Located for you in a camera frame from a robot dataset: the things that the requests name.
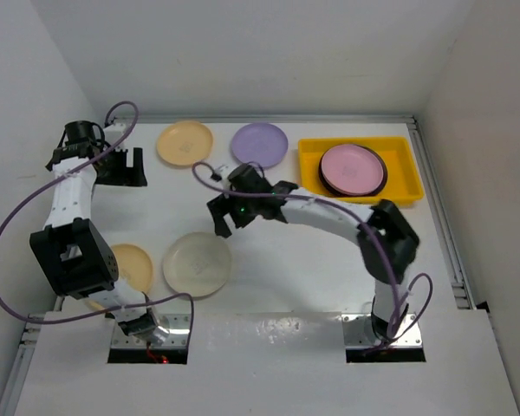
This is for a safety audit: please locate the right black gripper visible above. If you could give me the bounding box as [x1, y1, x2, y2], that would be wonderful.
[210, 186, 260, 236]

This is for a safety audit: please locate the cream plate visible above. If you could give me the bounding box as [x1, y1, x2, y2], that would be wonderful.
[162, 232, 232, 298]

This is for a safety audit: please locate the orange plate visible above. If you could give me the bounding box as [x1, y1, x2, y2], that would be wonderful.
[156, 120, 214, 167]
[111, 244, 154, 294]

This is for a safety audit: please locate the pink plate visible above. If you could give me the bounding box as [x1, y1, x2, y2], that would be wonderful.
[320, 144, 385, 195]

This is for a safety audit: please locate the dark rimmed plate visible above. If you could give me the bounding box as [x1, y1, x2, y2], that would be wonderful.
[318, 144, 390, 198]

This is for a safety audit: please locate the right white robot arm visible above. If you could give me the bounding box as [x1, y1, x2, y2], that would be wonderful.
[204, 163, 419, 343]

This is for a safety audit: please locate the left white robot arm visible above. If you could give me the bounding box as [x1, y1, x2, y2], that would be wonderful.
[29, 120, 165, 346]

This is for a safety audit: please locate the yellow plastic bin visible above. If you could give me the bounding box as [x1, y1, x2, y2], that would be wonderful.
[298, 137, 424, 206]

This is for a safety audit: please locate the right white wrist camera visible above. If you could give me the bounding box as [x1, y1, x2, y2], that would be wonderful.
[211, 165, 234, 183]

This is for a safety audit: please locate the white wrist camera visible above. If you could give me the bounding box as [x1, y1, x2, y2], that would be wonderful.
[104, 123, 127, 141]
[211, 165, 234, 183]

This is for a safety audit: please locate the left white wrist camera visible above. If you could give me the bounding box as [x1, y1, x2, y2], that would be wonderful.
[104, 123, 127, 141]

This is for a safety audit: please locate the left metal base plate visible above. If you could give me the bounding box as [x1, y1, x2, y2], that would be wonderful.
[110, 314, 191, 350]

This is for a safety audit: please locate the metal base plate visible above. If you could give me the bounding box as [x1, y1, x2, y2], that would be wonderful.
[110, 314, 191, 350]
[341, 314, 423, 350]

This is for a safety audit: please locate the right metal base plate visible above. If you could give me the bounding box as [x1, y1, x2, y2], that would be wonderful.
[341, 314, 423, 350]

